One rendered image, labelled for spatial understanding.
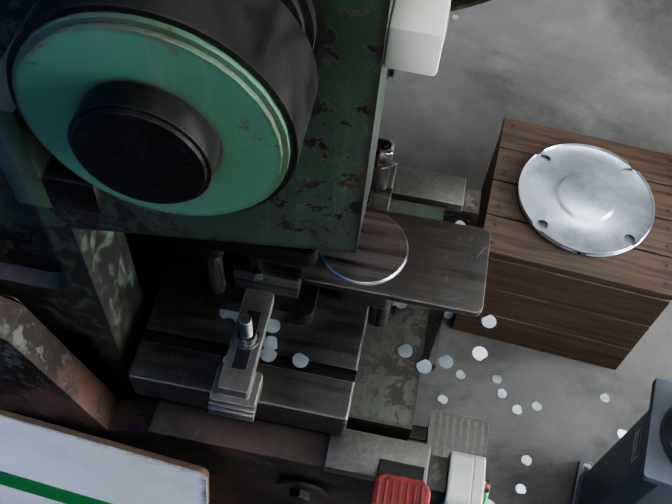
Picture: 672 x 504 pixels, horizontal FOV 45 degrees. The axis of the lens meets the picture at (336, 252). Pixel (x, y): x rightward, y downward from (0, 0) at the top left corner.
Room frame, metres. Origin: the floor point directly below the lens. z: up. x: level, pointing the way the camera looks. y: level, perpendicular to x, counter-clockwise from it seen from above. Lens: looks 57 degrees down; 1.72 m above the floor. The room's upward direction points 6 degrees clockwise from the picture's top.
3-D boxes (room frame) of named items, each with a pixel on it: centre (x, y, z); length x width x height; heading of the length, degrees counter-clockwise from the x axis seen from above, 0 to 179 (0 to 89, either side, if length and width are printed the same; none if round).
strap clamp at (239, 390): (0.47, 0.11, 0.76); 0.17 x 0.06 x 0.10; 174
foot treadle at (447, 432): (0.62, -0.05, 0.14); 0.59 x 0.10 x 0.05; 84
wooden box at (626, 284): (1.08, -0.52, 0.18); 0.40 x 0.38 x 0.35; 80
